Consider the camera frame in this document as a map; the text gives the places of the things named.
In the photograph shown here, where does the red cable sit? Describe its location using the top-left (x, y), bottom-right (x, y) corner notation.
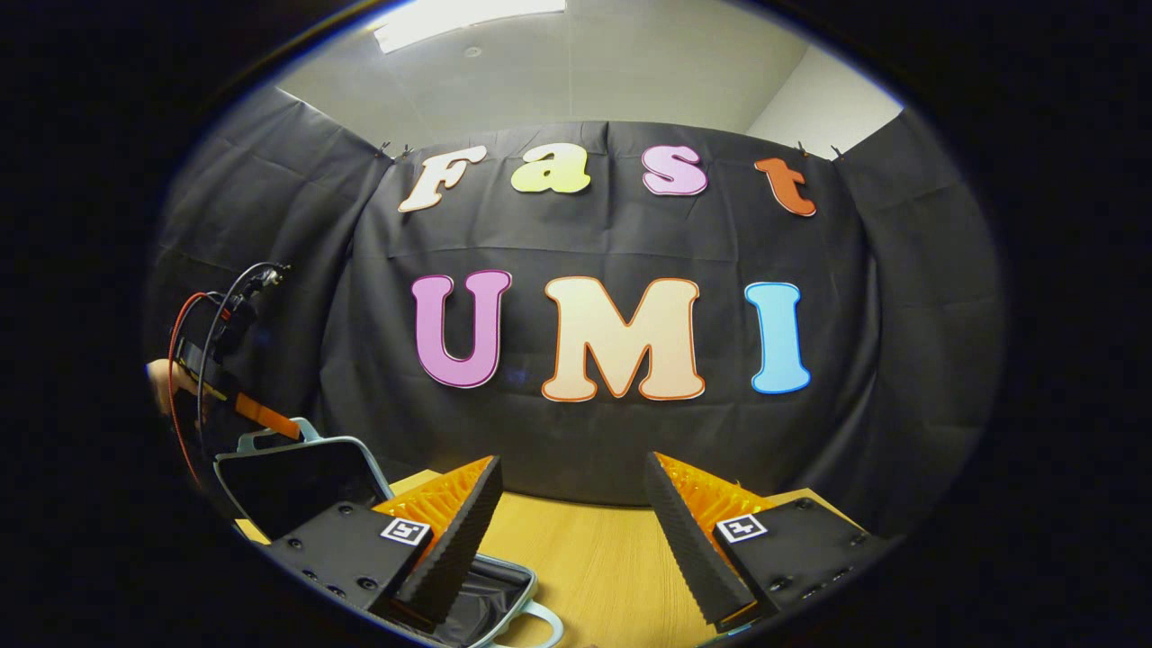
top-left (167, 292), bottom-right (221, 491)

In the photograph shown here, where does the black cable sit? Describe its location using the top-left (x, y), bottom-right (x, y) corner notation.
top-left (196, 261), bottom-right (291, 451)

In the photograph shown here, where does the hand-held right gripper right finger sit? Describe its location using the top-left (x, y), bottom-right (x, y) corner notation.
top-left (643, 451), bottom-right (892, 634)

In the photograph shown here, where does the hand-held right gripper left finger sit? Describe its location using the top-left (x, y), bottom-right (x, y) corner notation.
top-left (264, 454), bottom-right (505, 631)

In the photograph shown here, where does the ceiling light panel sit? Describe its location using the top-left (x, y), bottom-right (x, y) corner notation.
top-left (369, 0), bottom-right (568, 53)

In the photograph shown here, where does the light blue suitcase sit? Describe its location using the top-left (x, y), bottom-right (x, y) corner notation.
top-left (213, 417), bottom-right (565, 648)

